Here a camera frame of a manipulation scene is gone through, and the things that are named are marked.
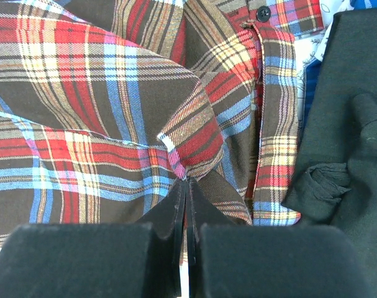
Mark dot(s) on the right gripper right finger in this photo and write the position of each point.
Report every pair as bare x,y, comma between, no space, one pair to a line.
231,260

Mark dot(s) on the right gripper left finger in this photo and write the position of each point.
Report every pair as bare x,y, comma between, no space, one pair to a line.
138,259

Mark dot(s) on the plaid long sleeve shirt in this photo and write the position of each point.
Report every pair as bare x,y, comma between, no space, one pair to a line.
104,104

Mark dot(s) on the black folded shirt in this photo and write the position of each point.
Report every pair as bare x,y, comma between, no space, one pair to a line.
335,175

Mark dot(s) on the floral table mat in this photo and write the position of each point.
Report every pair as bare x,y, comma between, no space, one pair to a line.
307,46

